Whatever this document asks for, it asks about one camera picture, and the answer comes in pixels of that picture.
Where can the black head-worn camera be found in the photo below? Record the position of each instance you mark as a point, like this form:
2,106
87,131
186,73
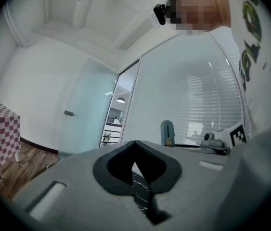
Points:
159,14

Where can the person's head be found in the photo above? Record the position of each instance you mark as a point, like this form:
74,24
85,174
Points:
202,11

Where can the black stair railing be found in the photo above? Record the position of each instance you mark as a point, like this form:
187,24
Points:
111,133

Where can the white printed t-shirt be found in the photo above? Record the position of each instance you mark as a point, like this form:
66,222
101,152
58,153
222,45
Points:
262,56

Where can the round pendant lamp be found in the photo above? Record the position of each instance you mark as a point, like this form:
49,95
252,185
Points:
120,100

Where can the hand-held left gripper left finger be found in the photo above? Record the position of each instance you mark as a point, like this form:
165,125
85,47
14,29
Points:
77,201

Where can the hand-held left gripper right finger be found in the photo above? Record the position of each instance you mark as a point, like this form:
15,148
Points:
197,189

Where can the table with checkered cloth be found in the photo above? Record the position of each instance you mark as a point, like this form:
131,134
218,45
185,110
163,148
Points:
0,133

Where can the frosted glass partition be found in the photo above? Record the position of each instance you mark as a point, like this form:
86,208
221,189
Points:
169,93

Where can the white window blinds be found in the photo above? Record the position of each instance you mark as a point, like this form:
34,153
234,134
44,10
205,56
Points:
226,47

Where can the frosted glass door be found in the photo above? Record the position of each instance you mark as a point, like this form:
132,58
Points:
89,109

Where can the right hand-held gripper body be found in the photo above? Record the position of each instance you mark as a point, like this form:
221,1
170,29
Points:
238,136

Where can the grey fisheye gripper camera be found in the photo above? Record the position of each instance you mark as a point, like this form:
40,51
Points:
211,138

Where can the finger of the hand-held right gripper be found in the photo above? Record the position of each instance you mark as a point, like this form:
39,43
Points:
193,148

